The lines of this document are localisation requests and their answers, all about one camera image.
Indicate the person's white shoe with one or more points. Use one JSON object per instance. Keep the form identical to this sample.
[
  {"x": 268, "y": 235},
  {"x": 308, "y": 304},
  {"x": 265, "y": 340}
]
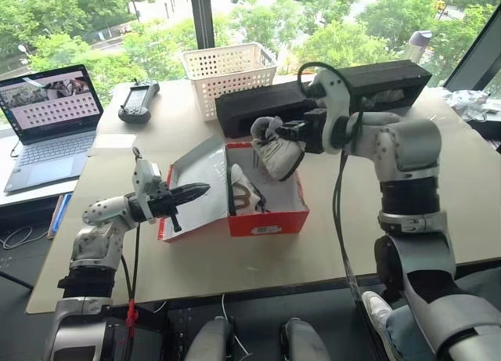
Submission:
[{"x": 376, "y": 308}]

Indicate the blue and orange book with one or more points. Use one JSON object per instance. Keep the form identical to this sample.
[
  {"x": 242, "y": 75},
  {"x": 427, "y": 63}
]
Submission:
[{"x": 59, "y": 216}]

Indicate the purple capped grey pole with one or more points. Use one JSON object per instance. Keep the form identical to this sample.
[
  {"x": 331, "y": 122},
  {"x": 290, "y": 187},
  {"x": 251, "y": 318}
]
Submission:
[{"x": 419, "y": 44}]

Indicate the white sneaker with brown trim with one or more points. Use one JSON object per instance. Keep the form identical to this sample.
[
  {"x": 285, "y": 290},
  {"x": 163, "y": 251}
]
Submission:
[{"x": 243, "y": 196}]

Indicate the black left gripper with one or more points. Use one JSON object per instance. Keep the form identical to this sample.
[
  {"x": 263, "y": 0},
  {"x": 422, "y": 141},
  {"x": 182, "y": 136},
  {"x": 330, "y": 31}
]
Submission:
[{"x": 162, "y": 206}]

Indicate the grey white sneaker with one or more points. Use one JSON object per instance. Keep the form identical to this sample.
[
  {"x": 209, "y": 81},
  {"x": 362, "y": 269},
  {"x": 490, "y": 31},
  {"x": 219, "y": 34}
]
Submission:
[{"x": 280, "y": 157}]

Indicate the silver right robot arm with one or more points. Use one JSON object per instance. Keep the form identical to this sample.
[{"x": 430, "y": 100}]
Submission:
[{"x": 407, "y": 149}]

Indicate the person's blue jeans leg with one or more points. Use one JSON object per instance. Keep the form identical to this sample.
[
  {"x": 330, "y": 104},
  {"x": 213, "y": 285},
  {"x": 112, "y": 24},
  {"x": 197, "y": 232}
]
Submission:
[{"x": 409, "y": 333}]

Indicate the dark grey laptop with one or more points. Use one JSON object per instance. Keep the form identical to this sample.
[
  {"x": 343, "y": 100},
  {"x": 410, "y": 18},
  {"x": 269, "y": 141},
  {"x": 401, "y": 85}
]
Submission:
[{"x": 51, "y": 141}]

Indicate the dark window frame post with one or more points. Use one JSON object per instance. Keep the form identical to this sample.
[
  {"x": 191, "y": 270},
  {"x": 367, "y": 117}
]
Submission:
[{"x": 201, "y": 16}]

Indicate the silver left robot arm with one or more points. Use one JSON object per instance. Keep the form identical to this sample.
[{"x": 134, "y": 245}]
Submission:
[{"x": 98, "y": 235}]

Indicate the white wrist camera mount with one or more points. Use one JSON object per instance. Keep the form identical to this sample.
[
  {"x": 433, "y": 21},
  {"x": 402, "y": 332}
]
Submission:
[
  {"x": 144, "y": 181},
  {"x": 332, "y": 102}
]

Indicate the white perforated plastic basket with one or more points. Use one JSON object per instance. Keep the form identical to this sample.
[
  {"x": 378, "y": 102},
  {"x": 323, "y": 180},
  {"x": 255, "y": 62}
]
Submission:
[{"x": 231, "y": 77}]

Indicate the red cardboard shoebox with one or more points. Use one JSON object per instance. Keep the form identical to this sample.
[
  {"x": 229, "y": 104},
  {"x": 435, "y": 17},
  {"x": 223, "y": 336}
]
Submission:
[{"x": 270, "y": 222}]

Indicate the black handheld remote controller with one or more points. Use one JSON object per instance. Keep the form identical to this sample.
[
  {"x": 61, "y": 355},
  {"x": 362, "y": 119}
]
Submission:
[{"x": 137, "y": 100}]

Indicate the black foam box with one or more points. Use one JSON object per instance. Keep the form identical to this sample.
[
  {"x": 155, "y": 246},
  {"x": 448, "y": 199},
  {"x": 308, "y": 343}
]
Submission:
[
  {"x": 387, "y": 73},
  {"x": 266, "y": 102}
]

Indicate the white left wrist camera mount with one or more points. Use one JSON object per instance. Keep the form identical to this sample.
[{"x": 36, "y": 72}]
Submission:
[{"x": 144, "y": 181}]

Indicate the grey rounded leg cover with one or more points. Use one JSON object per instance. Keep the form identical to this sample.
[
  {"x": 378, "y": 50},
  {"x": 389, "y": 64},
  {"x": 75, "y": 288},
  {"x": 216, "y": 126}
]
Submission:
[
  {"x": 209, "y": 339},
  {"x": 305, "y": 339}
]

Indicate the grey crumpled paper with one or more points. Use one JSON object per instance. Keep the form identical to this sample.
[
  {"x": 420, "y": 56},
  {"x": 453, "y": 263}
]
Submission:
[{"x": 385, "y": 95}]

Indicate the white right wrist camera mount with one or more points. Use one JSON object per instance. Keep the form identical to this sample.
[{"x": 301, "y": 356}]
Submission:
[{"x": 332, "y": 102}]

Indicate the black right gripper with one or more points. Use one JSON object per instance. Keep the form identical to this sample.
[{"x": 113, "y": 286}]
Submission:
[{"x": 314, "y": 132}]

